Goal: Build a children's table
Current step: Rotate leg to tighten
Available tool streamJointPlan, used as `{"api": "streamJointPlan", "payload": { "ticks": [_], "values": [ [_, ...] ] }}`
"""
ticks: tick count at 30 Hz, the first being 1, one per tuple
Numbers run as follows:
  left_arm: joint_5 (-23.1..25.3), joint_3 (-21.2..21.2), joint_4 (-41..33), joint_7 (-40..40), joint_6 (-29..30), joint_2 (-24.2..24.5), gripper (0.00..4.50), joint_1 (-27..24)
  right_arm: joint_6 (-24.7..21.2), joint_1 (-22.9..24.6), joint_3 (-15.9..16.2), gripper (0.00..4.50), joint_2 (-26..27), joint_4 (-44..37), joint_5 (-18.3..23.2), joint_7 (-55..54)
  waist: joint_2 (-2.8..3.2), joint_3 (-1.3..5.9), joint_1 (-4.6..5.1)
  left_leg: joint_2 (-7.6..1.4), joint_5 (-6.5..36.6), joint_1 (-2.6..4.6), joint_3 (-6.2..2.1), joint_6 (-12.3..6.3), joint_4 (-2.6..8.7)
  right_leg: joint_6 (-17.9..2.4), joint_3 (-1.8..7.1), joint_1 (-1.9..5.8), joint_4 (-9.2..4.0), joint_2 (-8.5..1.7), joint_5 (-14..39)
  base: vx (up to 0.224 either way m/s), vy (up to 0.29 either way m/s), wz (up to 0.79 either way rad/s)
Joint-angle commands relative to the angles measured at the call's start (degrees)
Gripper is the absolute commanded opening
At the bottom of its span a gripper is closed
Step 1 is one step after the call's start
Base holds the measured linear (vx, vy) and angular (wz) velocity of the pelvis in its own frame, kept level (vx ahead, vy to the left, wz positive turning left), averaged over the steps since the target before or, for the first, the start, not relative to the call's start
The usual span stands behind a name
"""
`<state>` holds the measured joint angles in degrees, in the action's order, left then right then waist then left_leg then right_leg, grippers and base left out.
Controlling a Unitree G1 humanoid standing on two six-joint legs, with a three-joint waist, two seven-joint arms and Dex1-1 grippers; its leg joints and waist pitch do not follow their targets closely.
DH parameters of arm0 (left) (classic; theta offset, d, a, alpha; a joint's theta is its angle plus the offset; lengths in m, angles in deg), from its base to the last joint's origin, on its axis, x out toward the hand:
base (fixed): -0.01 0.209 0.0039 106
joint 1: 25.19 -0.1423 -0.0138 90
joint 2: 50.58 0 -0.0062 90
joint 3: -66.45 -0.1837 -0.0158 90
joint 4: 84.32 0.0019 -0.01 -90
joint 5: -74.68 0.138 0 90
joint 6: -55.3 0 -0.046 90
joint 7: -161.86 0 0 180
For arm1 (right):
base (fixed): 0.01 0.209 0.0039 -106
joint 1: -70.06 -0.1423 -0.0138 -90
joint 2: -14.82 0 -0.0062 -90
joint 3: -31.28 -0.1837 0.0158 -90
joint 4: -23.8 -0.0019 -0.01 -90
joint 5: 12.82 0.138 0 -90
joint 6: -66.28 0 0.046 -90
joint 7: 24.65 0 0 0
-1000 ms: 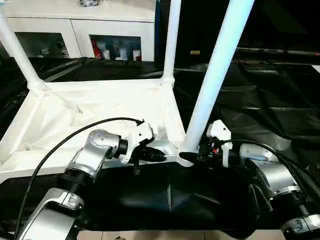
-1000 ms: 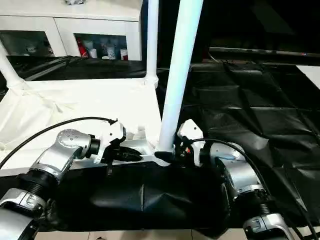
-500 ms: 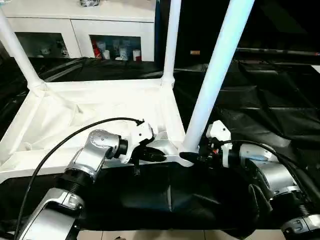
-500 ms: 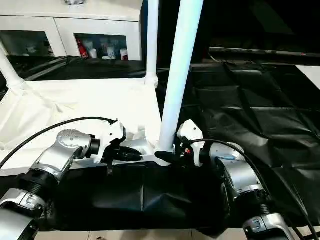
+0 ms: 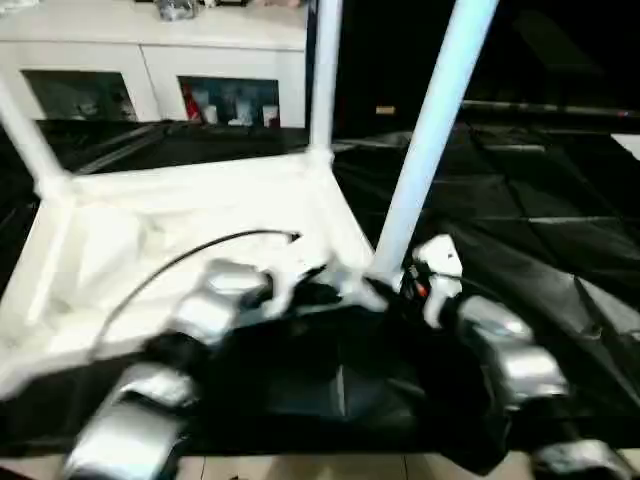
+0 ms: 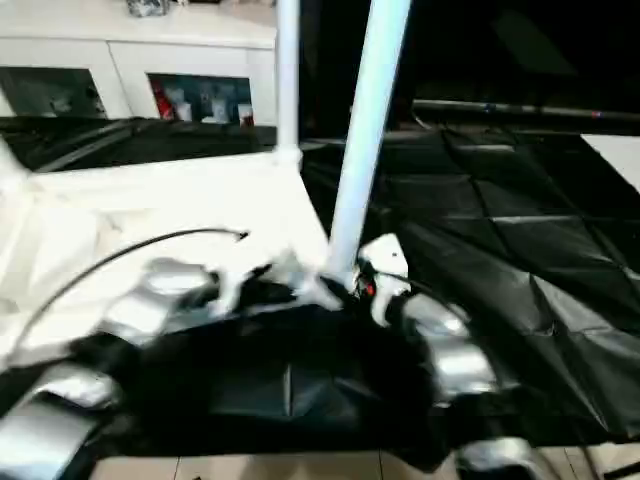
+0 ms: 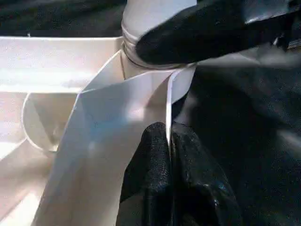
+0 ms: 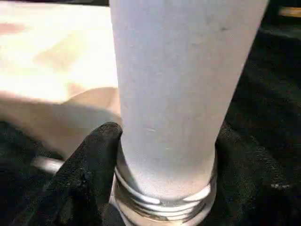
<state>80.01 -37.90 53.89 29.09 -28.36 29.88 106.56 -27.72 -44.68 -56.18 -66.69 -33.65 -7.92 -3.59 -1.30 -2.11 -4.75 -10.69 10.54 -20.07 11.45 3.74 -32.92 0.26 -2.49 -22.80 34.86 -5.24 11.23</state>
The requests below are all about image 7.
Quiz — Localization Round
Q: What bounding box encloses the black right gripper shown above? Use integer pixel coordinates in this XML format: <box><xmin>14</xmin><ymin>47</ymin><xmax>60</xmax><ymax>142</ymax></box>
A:
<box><xmin>242</xmin><ymin>0</ymin><xmax>301</xmax><ymax>52</ymax></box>

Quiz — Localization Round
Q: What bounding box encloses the black work surface mat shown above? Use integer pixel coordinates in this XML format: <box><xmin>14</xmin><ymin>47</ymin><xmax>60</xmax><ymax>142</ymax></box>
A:
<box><xmin>0</xmin><ymin>0</ymin><xmax>301</xmax><ymax>226</ymax></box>

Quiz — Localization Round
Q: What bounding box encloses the white plastic table top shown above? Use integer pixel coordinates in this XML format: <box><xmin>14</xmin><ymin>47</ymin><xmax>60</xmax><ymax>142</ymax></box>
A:
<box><xmin>0</xmin><ymin>34</ymin><xmax>196</xmax><ymax>226</ymax></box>

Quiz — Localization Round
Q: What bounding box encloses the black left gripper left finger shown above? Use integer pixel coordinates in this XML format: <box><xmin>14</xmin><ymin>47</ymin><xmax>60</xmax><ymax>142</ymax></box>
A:
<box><xmin>119</xmin><ymin>121</ymin><xmax>174</xmax><ymax>226</ymax></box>

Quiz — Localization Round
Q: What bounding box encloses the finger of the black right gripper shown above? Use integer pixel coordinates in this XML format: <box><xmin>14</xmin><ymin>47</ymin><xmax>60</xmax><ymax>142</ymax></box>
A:
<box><xmin>135</xmin><ymin>0</ymin><xmax>275</xmax><ymax>67</ymax></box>

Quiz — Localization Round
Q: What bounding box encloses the white plastic table leg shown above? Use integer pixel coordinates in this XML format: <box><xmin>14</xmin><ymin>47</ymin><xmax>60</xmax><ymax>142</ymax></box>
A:
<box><xmin>120</xmin><ymin>0</ymin><xmax>198</xmax><ymax>72</ymax></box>

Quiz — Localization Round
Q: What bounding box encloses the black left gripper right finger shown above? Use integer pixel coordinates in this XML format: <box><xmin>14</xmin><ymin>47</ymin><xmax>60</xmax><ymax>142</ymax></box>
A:
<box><xmin>170</xmin><ymin>121</ymin><xmax>243</xmax><ymax>226</ymax></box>

